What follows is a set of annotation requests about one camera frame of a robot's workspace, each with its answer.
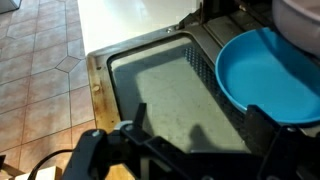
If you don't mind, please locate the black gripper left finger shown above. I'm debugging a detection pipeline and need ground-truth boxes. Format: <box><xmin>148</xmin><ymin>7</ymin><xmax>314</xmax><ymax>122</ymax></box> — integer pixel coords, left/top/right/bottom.
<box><xmin>119</xmin><ymin>102</ymin><xmax>189</xmax><ymax>169</ymax></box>

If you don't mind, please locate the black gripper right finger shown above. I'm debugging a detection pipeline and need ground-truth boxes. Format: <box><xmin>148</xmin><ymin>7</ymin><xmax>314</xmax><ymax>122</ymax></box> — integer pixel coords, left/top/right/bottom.
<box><xmin>244</xmin><ymin>104</ymin><xmax>303</xmax><ymax>180</ymax></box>

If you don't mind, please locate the blue bowl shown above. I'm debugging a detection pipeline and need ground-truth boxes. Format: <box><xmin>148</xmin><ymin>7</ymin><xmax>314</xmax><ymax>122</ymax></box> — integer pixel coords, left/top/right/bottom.
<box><xmin>214</xmin><ymin>26</ymin><xmax>320</xmax><ymax>127</ymax></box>

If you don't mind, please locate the pink bowl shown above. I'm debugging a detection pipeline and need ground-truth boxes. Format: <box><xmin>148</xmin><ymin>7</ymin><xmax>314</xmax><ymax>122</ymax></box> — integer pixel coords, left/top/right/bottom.
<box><xmin>271</xmin><ymin>0</ymin><xmax>320</xmax><ymax>58</ymax></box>

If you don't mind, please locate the silver toaster oven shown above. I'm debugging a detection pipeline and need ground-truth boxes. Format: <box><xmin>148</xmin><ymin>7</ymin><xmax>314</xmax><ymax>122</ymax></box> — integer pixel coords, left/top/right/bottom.
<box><xmin>175</xmin><ymin>0</ymin><xmax>320</xmax><ymax>68</ymax></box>

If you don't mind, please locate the white cardboard box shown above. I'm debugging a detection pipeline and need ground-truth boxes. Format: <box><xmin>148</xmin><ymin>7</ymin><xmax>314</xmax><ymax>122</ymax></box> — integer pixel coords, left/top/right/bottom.
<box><xmin>14</xmin><ymin>165</ymin><xmax>63</xmax><ymax>180</ymax></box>

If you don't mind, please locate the grey metal cabinet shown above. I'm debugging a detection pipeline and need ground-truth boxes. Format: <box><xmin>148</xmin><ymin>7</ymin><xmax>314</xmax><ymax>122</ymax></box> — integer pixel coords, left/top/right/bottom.
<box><xmin>0</xmin><ymin>0</ymin><xmax>22</xmax><ymax>15</ymax></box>

